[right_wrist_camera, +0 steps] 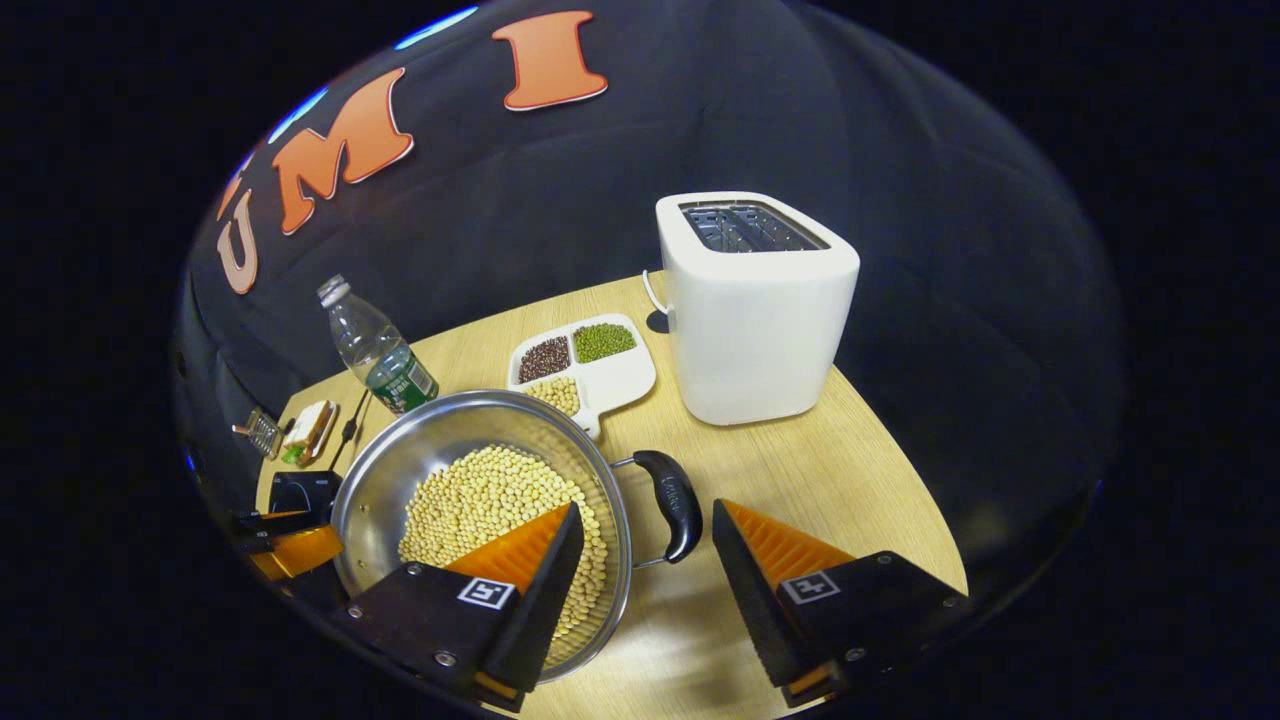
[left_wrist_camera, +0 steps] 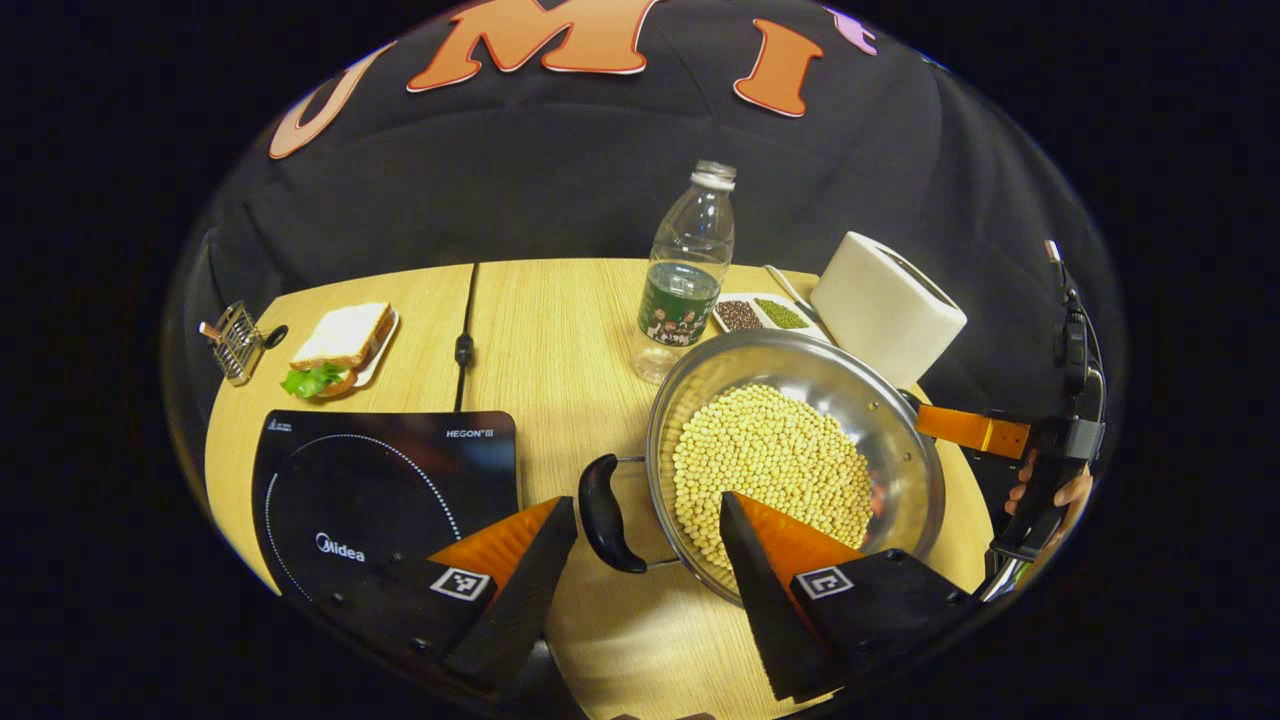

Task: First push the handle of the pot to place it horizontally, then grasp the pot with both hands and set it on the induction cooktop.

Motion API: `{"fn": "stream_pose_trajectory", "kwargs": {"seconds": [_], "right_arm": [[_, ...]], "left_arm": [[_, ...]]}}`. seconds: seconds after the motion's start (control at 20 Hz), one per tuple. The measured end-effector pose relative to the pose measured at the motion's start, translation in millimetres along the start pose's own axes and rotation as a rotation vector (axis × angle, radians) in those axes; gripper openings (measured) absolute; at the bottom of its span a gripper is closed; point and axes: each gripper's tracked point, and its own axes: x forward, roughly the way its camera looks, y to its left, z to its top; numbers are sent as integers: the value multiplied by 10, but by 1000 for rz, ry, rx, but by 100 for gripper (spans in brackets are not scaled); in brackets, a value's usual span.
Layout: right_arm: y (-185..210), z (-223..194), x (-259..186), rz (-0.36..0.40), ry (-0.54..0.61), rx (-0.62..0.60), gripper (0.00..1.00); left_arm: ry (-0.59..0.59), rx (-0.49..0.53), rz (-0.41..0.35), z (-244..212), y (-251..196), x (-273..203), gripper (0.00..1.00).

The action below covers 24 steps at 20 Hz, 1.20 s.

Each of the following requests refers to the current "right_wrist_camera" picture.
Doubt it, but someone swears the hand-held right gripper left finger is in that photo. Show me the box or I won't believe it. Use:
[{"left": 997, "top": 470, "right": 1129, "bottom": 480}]
[{"left": 333, "top": 502, "right": 586, "bottom": 713}]

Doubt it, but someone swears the small pile of soybeans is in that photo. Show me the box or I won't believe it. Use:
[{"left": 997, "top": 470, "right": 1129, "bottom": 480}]
[{"left": 524, "top": 377, "right": 581, "bottom": 417}]

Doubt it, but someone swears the white toaster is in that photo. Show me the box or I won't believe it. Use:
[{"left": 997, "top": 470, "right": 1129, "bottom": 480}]
[{"left": 655, "top": 191, "right": 861, "bottom": 427}]

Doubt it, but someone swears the white divided dish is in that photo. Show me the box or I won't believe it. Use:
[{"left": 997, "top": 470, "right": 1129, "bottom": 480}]
[{"left": 507, "top": 313, "right": 658, "bottom": 441}]

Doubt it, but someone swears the stainless steel pot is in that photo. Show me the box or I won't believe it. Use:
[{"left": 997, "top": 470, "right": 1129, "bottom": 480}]
[{"left": 330, "top": 390, "right": 704, "bottom": 686}]

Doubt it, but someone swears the small white plate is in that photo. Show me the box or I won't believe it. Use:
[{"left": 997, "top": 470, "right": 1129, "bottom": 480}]
[{"left": 285, "top": 400, "right": 341, "bottom": 469}]

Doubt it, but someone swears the pile of red beans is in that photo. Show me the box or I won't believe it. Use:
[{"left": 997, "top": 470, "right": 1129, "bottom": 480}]
[{"left": 518, "top": 337, "right": 571, "bottom": 384}]

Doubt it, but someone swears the black backdrop cloth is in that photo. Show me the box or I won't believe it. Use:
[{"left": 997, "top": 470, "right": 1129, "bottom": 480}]
[{"left": 170, "top": 0, "right": 1126, "bottom": 601}]

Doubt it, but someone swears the clear plastic water bottle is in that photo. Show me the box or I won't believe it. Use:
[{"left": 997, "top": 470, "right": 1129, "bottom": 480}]
[{"left": 317, "top": 274, "right": 440, "bottom": 415}]

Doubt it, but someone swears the black induction cooktop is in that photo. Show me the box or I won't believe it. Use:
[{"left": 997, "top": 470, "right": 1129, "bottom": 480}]
[{"left": 266, "top": 470, "right": 346, "bottom": 531}]

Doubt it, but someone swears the pile of green mung beans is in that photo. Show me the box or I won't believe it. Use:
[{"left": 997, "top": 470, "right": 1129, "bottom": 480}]
[{"left": 573, "top": 323, "right": 637, "bottom": 363}]

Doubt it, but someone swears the large heap of soybeans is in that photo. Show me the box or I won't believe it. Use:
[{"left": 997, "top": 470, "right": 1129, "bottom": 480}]
[{"left": 398, "top": 445, "right": 609, "bottom": 641}]

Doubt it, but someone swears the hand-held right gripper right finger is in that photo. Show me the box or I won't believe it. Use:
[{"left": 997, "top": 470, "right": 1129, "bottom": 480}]
[{"left": 712, "top": 498, "right": 973, "bottom": 709}]

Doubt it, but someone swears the black power cable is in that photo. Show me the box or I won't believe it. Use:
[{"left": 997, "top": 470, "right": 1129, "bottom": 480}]
[{"left": 330, "top": 390, "right": 373, "bottom": 473}]

